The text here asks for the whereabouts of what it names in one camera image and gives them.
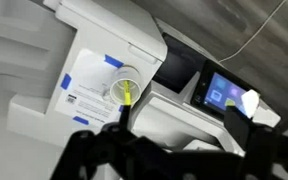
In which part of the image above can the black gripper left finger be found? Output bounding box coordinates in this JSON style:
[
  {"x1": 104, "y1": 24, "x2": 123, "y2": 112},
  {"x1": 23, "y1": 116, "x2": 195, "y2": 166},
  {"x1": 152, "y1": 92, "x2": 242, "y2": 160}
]
[{"x1": 50, "y1": 106, "x2": 172, "y2": 180}]

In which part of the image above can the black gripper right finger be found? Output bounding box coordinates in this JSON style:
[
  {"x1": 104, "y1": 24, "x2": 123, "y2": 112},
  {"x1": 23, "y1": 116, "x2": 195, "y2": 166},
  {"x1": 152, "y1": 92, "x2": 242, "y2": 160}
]
[{"x1": 223, "y1": 89, "x2": 288, "y2": 180}]

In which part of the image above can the yellow sharpie marker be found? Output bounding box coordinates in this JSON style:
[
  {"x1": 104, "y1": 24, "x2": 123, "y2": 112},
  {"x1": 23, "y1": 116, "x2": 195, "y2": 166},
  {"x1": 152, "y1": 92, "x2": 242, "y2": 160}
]
[{"x1": 122, "y1": 79, "x2": 133, "y2": 108}]

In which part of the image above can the printer touchscreen panel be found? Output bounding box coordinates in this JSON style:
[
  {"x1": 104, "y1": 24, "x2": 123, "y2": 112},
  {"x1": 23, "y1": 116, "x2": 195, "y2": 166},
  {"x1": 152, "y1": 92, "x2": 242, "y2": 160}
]
[{"x1": 189, "y1": 59, "x2": 262, "y2": 122}]

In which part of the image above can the white office printer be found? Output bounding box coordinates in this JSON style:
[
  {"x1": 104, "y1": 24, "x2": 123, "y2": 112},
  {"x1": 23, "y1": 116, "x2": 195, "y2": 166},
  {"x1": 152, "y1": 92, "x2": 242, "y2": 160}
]
[{"x1": 6, "y1": 0, "x2": 282, "y2": 158}]

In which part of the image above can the white printed instruction sheet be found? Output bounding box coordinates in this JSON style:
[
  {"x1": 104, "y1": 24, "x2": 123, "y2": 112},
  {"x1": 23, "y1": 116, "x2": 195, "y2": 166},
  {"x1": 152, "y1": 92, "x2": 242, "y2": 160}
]
[{"x1": 54, "y1": 48, "x2": 126, "y2": 127}]

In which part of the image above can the white paper cup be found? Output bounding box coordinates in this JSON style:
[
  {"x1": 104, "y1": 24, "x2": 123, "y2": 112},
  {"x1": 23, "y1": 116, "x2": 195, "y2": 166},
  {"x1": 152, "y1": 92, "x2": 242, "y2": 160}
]
[{"x1": 109, "y1": 64, "x2": 143, "y2": 107}]

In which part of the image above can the thin white cable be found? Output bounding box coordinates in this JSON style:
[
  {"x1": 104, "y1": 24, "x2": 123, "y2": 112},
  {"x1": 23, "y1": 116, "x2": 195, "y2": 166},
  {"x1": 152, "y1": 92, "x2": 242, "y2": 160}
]
[{"x1": 218, "y1": 0, "x2": 288, "y2": 64}]

